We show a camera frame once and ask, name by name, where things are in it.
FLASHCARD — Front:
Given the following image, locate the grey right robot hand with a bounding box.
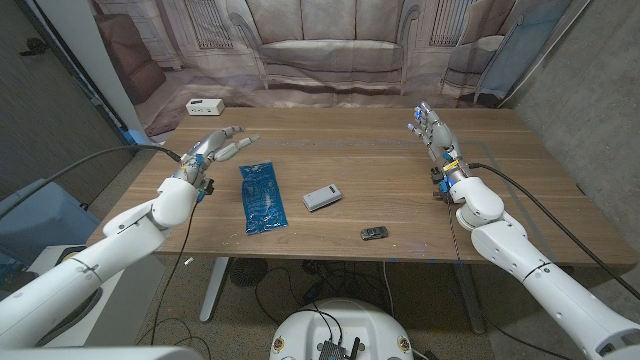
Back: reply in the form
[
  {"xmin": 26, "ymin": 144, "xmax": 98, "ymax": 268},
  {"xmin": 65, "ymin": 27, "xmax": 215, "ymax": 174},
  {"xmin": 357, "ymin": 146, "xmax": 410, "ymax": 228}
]
[{"xmin": 406, "ymin": 100, "xmax": 472, "ymax": 184}]

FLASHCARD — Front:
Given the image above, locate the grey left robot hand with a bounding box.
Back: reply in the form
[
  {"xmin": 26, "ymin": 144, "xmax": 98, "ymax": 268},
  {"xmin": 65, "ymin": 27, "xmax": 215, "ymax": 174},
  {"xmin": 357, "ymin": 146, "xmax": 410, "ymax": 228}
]
[{"xmin": 172, "ymin": 125, "xmax": 262, "ymax": 190}]

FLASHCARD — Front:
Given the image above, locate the blue gel pad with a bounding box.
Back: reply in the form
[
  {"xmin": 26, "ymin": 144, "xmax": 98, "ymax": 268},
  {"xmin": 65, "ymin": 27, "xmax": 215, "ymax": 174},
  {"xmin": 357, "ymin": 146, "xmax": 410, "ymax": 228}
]
[{"xmin": 238, "ymin": 160, "xmax": 290, "ymax": 236}]

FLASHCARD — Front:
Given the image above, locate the dark toy car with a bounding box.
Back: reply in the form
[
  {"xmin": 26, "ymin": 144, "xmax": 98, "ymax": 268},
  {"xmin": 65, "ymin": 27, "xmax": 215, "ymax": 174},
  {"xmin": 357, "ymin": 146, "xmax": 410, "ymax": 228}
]
[{"xmin": 360, "ymin": 225, "xmax": 390, "ymax": 242}]

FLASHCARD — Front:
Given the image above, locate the white power box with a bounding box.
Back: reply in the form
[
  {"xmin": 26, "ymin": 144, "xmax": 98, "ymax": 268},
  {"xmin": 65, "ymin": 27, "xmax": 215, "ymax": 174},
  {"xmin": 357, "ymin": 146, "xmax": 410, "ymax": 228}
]
[{"xmin": 185, "ymin": 97, "xmax": 226, "ymax": 117}]

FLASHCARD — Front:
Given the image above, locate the silver rectangular device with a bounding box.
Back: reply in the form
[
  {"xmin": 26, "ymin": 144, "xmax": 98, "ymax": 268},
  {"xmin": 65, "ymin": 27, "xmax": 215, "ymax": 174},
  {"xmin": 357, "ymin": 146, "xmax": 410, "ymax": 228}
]
[{"xmin": 302, "ymin": 183, "xmax": 344, "ymax": 213}]

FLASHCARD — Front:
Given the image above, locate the black round floor fan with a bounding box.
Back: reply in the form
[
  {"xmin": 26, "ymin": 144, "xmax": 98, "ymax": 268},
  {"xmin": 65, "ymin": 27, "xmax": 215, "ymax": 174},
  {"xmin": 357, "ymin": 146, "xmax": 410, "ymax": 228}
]
[{"xmin": 229, "ymin": 257, "xmax": 269, "ymax": 289}]

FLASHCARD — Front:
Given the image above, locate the white table leg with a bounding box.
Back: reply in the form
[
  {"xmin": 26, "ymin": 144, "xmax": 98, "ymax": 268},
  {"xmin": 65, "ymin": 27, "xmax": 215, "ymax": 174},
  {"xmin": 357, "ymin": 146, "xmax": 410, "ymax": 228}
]
[{"xmin": 199, "ymin": 257, "xmax": 231, "ymax": 324}]

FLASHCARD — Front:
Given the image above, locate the printed sofa backdrop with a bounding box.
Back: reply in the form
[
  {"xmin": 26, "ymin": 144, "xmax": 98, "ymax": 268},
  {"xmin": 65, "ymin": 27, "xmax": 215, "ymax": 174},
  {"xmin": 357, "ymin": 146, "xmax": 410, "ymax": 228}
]
[{"xmin": 89, "ymin": 0, "xmax": 576, "ymax": 139}]

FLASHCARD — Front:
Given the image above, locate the white pillar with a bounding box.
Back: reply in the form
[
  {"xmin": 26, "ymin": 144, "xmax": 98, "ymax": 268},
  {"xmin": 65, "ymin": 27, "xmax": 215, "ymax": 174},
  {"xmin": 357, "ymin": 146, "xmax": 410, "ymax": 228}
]
[{"xmin": 34, "ymin": 0, "xmax": 164, "ymax": 151}]

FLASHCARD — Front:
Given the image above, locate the grey table leg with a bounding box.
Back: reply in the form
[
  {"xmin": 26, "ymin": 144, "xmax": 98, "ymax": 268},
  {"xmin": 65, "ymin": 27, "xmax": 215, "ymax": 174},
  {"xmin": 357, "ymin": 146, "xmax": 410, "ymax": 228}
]
[{"xmin": 452, "ymin": 262, "xmax": 486, "ymax": 335}]

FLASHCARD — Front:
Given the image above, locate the yellow black foot pedal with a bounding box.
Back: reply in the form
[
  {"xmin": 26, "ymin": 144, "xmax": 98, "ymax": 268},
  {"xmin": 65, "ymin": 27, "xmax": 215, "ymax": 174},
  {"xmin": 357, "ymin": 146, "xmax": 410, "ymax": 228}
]
[{"xmin": 59, "ymin": 244, "xmax": 89, "ymax": 265}]

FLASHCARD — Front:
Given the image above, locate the blue covered seat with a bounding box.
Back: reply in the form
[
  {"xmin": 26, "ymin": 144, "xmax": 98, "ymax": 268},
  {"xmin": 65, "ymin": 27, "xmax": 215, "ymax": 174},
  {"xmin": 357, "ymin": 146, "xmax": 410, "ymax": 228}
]
[{"xmin": 0, "ymin": 178, "xmax": 101, "ymax": 261}]

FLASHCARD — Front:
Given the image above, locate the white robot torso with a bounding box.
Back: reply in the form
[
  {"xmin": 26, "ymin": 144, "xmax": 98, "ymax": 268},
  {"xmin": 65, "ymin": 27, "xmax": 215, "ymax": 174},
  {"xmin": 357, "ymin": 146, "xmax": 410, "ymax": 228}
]
[{"xmin": 269, "ymin": 298, "xmax": 415, "ymax": 360}]

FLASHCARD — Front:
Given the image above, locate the black torso electronics module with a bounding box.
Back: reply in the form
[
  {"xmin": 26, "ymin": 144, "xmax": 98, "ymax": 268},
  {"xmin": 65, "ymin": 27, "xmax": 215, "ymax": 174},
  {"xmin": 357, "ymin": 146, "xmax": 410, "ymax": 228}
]
[{"xmin": 316, "ymin": 337, "xmax": 362, "ymax": 360}]

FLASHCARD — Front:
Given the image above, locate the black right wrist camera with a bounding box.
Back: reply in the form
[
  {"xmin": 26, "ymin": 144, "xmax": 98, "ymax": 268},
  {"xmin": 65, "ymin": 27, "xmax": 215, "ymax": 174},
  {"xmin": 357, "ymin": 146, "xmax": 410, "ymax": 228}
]
[{"xmin": 430, "ymin": 167, "xmax": 451, "ymax": 204}]

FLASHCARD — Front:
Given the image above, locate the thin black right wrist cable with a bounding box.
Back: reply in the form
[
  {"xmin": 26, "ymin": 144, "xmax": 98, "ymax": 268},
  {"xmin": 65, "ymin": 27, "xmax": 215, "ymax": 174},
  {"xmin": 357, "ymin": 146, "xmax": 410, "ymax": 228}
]
[{"xmin": 447, "ymin": 202, "xmax": 576, "ymax": 360}]

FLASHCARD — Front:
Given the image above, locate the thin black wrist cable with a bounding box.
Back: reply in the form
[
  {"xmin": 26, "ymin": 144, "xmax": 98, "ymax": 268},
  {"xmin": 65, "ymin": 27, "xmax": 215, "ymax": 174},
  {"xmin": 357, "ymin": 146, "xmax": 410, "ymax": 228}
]
[
  {"xmin": 134, "ymin": 202, "xmax": 211, "ymax": 360},
  {"xmin": 447, "ymin": 202, "xmax": 576, "ymax": 360}
]

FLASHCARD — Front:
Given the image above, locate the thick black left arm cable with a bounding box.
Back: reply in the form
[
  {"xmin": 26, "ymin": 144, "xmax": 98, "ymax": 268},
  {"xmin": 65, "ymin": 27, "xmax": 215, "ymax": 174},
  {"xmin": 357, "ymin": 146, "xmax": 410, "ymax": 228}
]
[{"xmin": 0, "ymin": 143, "xmax": 182, "ymax": 221}]

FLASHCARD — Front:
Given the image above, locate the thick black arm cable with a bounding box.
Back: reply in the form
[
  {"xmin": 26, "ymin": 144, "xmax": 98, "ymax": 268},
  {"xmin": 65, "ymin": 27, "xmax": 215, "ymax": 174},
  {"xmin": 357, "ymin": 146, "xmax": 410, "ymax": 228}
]
[
  {"xmin": 0, "ymin": 143, "xmax": 182, "ymax": 221},
  {"xmin": 467, "ymin": 162, "xmax": 640, "ymax": 301}
]

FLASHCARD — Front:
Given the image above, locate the thin black left wrist cable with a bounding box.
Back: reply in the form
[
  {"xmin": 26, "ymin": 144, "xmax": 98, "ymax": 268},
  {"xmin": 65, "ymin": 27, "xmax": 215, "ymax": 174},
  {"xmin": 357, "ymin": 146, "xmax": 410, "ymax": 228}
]
[{"xmin": 134, "ymin": 202, "xmax": 211, "ymax": 360}]

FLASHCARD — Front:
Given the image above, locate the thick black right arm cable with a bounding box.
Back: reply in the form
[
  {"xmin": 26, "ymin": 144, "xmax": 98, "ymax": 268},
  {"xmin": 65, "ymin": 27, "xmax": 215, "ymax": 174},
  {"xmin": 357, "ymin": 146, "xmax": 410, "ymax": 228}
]
[{"xmin": 467, "ymin": 162, "xmax": 640, "ymax": 301}]

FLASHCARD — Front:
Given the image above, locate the black floor cable bundle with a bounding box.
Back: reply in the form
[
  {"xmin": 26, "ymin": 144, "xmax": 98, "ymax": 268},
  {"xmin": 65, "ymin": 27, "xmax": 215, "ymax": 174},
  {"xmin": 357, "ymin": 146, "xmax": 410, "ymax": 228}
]
[{"xmin": 253, "ymin": 258, "xmax": 396, "ymax": 327}]

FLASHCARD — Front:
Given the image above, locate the black door handle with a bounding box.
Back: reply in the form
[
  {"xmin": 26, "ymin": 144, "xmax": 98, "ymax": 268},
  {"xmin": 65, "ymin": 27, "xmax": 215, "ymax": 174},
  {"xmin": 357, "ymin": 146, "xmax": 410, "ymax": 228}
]
[{"xmin": 19, "ymin": 37, "xmax": 51, "ymax": 57}]

